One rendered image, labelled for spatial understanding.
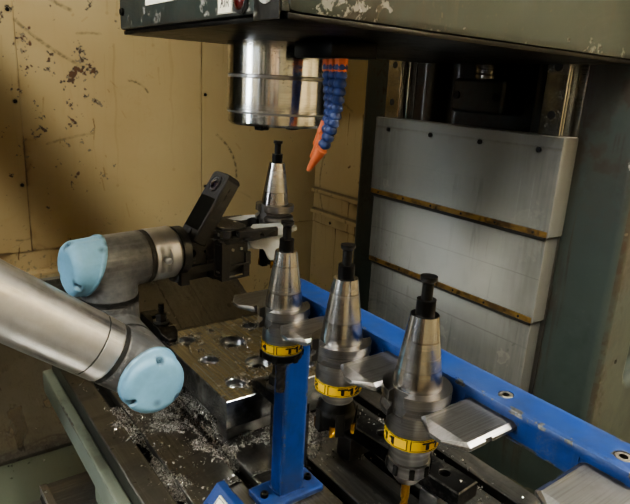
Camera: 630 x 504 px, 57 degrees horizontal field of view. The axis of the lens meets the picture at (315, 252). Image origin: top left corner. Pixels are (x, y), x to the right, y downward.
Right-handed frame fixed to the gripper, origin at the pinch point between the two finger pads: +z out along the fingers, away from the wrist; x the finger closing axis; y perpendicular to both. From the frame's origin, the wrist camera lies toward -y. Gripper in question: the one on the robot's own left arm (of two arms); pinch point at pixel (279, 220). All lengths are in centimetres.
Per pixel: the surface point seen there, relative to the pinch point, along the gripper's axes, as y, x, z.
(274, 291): 0.9, 24.2, -20.7
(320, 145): -14.5, 16.4, -7.1
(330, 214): 25, -77, 90
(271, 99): -19.8, 5.6, -6.9
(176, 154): 3, -97, 37
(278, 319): 3.7, 25.7, -21.3
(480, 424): 4, 52, -21
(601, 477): 4, 62, -21
